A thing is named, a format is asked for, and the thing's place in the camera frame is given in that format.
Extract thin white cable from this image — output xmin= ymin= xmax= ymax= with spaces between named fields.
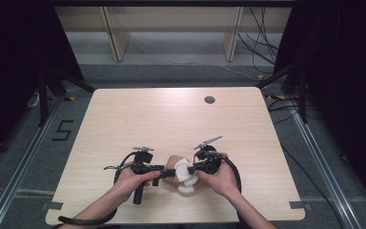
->
xmin=130 ymin=37 xmax=259 ymax=81

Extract left hand-held gripper cable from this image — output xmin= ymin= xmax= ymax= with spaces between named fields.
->
xmin=51 ymin=152 xmax=138 ymax=229

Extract hand-held gripper cable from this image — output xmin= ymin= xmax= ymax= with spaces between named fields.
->
xmin=51 ymin=152 xmax=138 ymax=229
xmin=221 ymin=155 xmax=243 ymax=195

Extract person's right hand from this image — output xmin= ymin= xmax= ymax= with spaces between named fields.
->
xmin=196 ymin=153 xmax=241 ymax=200

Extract pale wooden shelf unit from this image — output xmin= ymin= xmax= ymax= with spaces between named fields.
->
xmin=54 ymin=6 xmax=293 ymax=63

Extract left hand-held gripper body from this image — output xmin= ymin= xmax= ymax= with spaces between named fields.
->
xmin=132 ymin=146 xmax=161 ymax=205

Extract black curtain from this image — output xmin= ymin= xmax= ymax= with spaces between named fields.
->
xmin=273 ymin=0 xmax=366 ymax=220
xmin=0 ymin=0 xmax=85 ymax=170

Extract person's left hand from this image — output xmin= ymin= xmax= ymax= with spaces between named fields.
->
xmin=112 ymin=167 xmax=162 ymax=203

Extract black tape patch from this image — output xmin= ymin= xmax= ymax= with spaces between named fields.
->
xmin=41 ymin=200 xmax=64 ymax=212
xmin=289 ymin=200 xmax=313 ymax=212

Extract black floor cable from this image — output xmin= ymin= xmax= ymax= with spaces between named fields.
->
xmin=280 ymin=145 xmax=345 ymax=229

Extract right hand-held gripper cable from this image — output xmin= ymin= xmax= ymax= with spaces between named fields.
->
xmin=221 ymin=155 xmax=243 ymax=195

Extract black metal stand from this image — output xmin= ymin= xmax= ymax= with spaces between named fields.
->
xmin=37 ymin=65 xmax=97 ymax=128
xmin=255 ymin=60 xmax=309 ymax=124

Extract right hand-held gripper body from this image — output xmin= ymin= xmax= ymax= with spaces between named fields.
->
xmin=193 ymin=135 xmax=224 ymax=176

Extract brown sock with label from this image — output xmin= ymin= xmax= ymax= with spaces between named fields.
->
xmin=163 ymin=155 xmax=205 ymax=197

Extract bundle of black cables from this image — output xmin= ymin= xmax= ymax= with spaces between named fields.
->
xmin=237 ymin=7 xmax=280 ymax=66

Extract metal floor rail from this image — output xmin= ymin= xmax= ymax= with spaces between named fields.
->
xmin=0 ymin=94 xmax=62 ymax=229
xmin=290 ymin=104 xmax=363 ymax=229

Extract black looped cables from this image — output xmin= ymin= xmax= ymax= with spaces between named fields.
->
xmin=267 ymin=96 xmax=300 ymax=125

